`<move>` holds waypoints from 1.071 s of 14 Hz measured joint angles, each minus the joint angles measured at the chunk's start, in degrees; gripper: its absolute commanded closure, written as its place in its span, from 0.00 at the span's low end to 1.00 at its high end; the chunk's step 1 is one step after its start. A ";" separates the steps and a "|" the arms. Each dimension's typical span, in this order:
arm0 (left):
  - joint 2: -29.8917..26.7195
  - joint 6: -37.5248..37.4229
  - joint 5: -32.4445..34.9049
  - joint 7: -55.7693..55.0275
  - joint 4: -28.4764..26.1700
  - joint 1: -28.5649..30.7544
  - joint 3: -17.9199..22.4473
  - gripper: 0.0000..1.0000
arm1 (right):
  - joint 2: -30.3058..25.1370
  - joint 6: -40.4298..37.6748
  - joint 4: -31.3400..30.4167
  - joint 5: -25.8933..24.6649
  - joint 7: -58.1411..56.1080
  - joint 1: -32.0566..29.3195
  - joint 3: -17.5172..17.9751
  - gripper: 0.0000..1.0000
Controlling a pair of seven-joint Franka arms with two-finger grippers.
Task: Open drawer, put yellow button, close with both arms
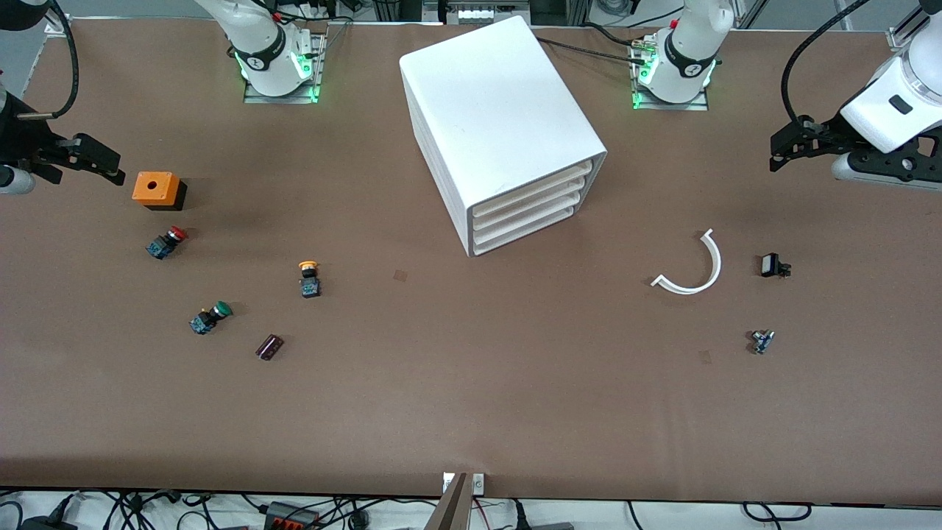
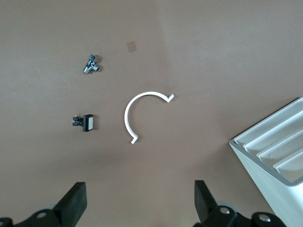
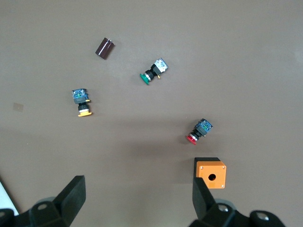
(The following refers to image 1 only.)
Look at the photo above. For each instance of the black power adapter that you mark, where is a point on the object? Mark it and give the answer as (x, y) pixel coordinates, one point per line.
(48, 524)

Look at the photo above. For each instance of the dark purple cylindrical component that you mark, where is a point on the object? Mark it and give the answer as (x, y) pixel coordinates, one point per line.
(269, 347)

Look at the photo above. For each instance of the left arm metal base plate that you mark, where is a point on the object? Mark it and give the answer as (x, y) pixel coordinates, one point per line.
(640, 104)

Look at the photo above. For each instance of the yellow push button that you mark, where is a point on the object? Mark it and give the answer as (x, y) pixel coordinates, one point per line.
(310, 283)

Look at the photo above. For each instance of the white post bracket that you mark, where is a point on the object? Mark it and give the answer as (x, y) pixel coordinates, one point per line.
(478, 483)

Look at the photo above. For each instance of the white drawer cabinet shell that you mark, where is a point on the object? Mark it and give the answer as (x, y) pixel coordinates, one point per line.
(493, 103)

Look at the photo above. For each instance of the white middle cabinet drawer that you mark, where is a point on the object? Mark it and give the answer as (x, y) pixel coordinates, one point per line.
(530, 210)

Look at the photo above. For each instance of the brown table mat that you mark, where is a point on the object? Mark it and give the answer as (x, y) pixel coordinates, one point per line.
(471, 397)

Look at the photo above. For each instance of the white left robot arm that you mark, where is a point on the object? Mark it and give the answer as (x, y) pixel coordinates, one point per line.
(684, 51)

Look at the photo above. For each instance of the white lowest cabinet drawer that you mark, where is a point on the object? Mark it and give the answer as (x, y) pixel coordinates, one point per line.
(530, 226)

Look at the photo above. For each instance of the small black switch part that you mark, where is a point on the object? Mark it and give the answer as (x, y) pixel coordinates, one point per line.
(771, 265)

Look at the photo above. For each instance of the aluminium frame structure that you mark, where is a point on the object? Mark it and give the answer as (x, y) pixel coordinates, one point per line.
(478, 9)

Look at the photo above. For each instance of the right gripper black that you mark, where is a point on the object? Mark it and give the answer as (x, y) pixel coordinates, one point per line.
(20, 136)

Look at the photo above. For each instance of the green push button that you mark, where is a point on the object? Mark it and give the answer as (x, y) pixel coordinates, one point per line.
(210, 318)

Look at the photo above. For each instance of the small grey blue component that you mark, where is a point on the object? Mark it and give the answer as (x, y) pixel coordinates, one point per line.
(762, 341)

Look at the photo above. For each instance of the white curved plastic piece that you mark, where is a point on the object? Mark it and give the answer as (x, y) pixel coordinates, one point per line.
(715, 265)

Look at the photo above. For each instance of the black power strip red switches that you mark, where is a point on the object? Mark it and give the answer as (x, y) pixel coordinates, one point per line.
(291, 517)

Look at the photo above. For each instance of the orange box with black base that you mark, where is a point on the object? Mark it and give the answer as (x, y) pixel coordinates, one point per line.
(153, 188)

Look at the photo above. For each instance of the grey camera post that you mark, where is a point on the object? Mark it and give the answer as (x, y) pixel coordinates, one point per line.
(450, 508)

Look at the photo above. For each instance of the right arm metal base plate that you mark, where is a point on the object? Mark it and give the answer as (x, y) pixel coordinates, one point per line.
(316, 92)

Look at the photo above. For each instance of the white uppermost cabinet drawer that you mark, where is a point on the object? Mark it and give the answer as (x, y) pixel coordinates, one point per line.
(530, 194)

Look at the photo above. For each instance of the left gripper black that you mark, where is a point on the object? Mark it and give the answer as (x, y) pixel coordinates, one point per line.
(830, 136)

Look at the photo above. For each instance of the red push button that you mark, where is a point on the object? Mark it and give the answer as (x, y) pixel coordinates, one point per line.
(165, 243)

